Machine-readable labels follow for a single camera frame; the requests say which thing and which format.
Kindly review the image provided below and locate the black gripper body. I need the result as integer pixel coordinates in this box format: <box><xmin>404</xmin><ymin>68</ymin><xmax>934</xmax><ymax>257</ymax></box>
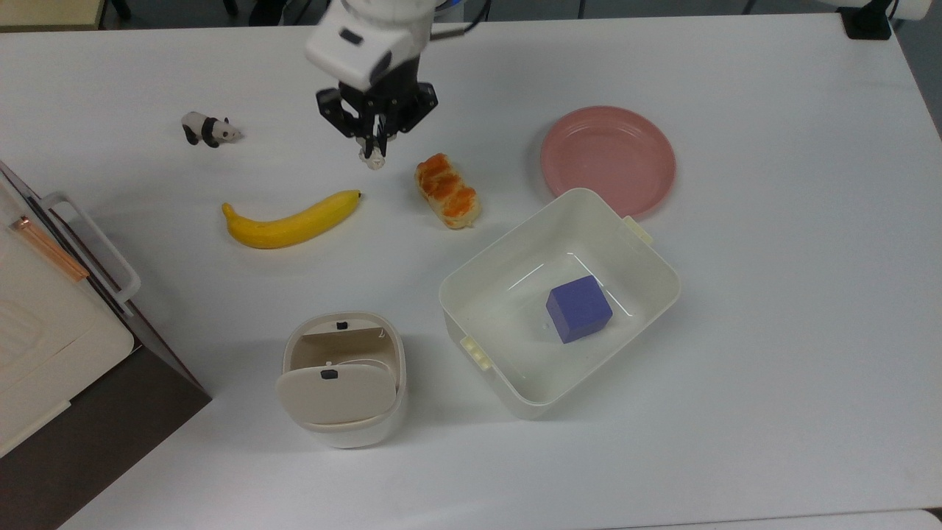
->
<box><xmin>340</xmin><ymin>55</ymin><xmax>422</xmax><ymax>119</ymax></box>

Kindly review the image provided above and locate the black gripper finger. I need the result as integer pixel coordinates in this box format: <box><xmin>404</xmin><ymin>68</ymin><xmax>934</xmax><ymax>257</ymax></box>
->
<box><xmin>377</xmin><ymin>82</ymin><xmax>439</xmax><ymax>158</ymax></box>
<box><xmin>316</xmin><ymin>86</ymin><xmax>378</xmax><ymax>160</ymax></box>

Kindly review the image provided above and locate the beige mini trash can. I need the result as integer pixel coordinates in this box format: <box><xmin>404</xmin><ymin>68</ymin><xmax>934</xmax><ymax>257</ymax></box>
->
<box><xmin>275</xmin><ymin>311</ymin><xmax>408</xmax><ymax>450</ymax></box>

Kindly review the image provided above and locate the orange glazed bread loaf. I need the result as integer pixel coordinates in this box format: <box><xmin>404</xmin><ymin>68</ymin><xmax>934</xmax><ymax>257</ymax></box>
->
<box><xmin>414</xmin><ymin>152</ymin><xmax>482</xmax><ymax>230</ymax></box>

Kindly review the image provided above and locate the yellow banana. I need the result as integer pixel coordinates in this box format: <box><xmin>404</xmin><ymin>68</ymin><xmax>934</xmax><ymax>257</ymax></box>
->
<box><xmin>222</xmin><ymin>189</ymin><xmax>363</xmax><ymax>250</ymax></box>

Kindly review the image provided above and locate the small panda toy figure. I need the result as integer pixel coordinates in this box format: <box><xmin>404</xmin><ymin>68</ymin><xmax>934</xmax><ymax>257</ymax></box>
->
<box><xmin>181</xmin><ymin>111</ymin><xmax>243</xmax><ymax>149</ymax></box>

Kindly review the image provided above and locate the pink round plate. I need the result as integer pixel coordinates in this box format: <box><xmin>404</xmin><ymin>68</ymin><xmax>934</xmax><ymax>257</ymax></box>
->
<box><xmin>540</xmin><ymin>105</ymin><xmax>677</xmax><ymax>219</ymax></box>

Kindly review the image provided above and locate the white rectangular plastic bin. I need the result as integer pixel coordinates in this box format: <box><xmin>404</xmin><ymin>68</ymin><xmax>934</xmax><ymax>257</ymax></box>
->
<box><xmin>439</xmin><ymin>188</ymin><xmax>681</xmax><ymax>420</ymax></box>

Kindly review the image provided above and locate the blue cube block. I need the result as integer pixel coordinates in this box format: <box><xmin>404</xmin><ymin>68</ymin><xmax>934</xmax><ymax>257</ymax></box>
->
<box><xmin>545</xmin><ymin>275</ymin><xmax>614</xmax><ymax>345</ymax></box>

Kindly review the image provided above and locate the light wooden desk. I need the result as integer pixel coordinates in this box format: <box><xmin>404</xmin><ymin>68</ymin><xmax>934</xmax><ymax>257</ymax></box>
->
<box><xmin>0</xmin><ymin>0</ymin><xmax>108</xmax><ymax>32</ymax></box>

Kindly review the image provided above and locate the orange strip on box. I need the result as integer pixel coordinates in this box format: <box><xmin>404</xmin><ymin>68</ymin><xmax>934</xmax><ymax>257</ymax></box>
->
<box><xmin>11</xmin><ymin>215</ymin><xmax>91</xmax><ymax>282</ymax></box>

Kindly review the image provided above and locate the dark brown drawer cabinet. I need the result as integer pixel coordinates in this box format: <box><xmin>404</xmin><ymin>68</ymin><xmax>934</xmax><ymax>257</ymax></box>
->
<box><xmin>0</xmin><ymin>160</ymin><xmax>213</xmax><ymax>530</ymax></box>

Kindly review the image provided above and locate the white drawer handle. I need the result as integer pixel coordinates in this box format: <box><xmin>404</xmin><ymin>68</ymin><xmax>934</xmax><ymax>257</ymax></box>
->
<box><xmin>40</xmin><ymin>191</ymin><xmax>142</xmax><ymax>317</ymax></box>

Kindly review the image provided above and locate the white appliance with handle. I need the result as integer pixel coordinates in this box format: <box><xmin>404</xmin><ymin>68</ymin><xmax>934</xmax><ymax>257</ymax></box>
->
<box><xmin>0</xmin><ymin>177</ymin><xmax>137</xmax><ymax>459</ymax></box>

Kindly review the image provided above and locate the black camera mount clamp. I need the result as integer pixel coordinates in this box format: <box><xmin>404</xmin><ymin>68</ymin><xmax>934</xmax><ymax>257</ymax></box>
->
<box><xmin>839</xmin><ymin>0</ymin><xmax>895</xmax><ymax>41</ymax></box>

